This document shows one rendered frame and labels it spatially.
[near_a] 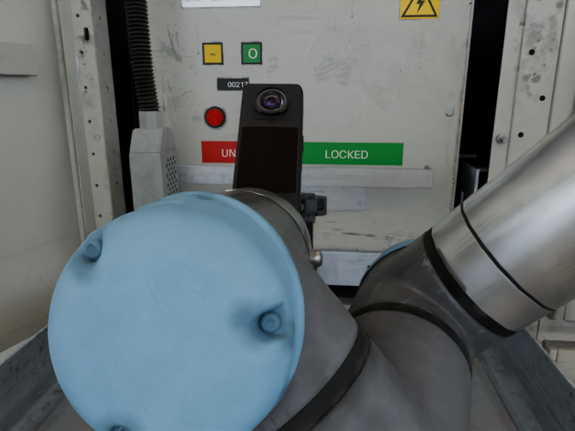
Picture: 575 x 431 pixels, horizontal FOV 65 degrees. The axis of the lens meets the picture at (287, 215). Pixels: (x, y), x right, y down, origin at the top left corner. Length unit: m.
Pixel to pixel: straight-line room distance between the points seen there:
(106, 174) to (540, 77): 0.65
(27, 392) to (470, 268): 0.49
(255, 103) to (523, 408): 0.43
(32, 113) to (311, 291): 0.63
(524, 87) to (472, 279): 0.50
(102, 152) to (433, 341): 0.62
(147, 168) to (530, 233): 0.52
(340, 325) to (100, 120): 0.64
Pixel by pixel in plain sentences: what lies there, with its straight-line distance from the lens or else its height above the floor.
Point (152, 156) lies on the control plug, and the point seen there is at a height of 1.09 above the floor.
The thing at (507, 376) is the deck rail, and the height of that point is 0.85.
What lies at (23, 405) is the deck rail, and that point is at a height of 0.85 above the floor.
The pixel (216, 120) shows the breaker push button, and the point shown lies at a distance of 0.73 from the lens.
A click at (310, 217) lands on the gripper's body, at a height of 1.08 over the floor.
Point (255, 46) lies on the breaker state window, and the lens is 0.73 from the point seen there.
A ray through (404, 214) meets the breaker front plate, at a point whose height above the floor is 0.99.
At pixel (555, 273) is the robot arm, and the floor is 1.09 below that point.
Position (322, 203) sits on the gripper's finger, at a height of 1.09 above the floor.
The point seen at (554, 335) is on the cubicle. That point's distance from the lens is 0.84.
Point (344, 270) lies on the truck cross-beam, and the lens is 0.76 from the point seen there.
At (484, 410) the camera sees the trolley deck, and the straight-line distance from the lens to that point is 0.57.
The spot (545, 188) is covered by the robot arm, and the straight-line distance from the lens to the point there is 0.24.
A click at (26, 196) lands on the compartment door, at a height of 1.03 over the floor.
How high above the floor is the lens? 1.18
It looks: 15 degrees down
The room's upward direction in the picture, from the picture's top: straight up
